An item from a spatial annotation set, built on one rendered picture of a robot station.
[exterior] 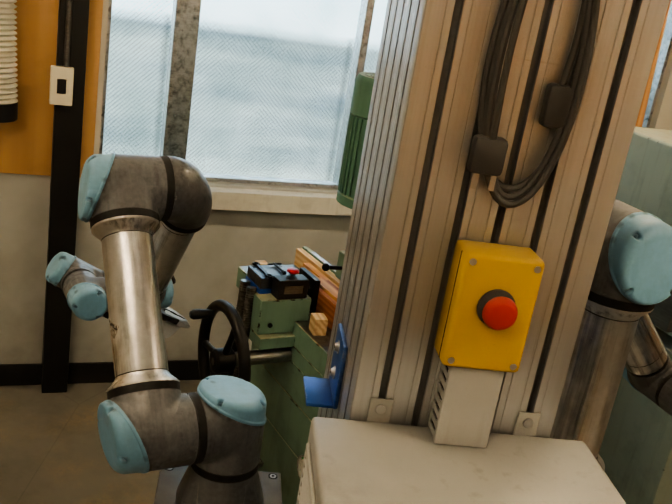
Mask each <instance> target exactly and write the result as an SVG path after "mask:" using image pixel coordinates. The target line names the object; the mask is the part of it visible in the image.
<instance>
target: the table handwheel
mask: <svg viewBox="0 0 672 504"><path fill-rule="evenodd" d="M207 309H208V310H214V316H213V317H209V318H204V319H202V320H201V324H200V329H199V336H198V367H199V375H200V381H201V380H203V379H205V378H206V377H209V376H211V372H210V368H211V370H212V371H213V372H214V373H215V374H220V373H221V375H226V376H228V373H229V372H233V371H234V369H235V367H238V378H240V379H243V380H245V381H248V382H250V381H251V365H259V364H269V363H279V362H289V361H291V359H292V351H291V349H290V348H289V347H286V348H275V349H264V350H249V343H248V338H247V334H246V330H245V327H244V324H243V321H242V319H241V317H240V315H239V313H238V311H237V310H236V309H235V307H234V306H233V305H232V304H231V303H230V302H228V301H226V300H222V299H220V300H215V301H213V302H212V303H211V304H210V305H209V306H208V307H207ZM219 311H221V312H223V313H224V314H225V315H226V317H227V319H228V320H229V322H230V325H231V327H232V329H231V331H230V334H229V337H228V340H227V342H226V344H225V346H224V348H215V347H214V346H213V345H212V344H211V343H210V342H209V339H210V332H211V327H212V323H213V320H214V318H215V316H216V314H217V313H218V312H219ZM234 340H235V341H236V347H237V352H234V350H233V349H232V345H233V343H234ZM209 352H210V356H209Z"/></svg>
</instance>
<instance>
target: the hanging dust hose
mask: <svg viewBox="0 0 672 504"><path fill-rule="evenodd" d="M16 2H17V0H0V123H9V122H14V121H16V120H17V119H18V99H16V97H18V94H16V92H18V89H16V87H17V86H18V84H16V83H15V82H17V81H18V79H16V78H15V77H17V76H18V74H16V73H15V72H17V71H18V69H17V68H15V67H16V66H18V64H17V63H15V62H16V61H17V60H18V59H17V58H15V56H17V53H16V52H15V51H16V50H17V48H16V47H14V46H16V45H17V43H16V42H15V40H17V38H16V37H15V35H16V34H17V32H16V31H14V30H16V29H17V27H16V26H14V25H15V24H17V22H16V21H15V19H16V18H17V17H16V16H15V15H14V14H16V13H17V11H16V10H14V9H15V8H16V7H17V6H16V5H15V4H14V3H16Z"/></svg>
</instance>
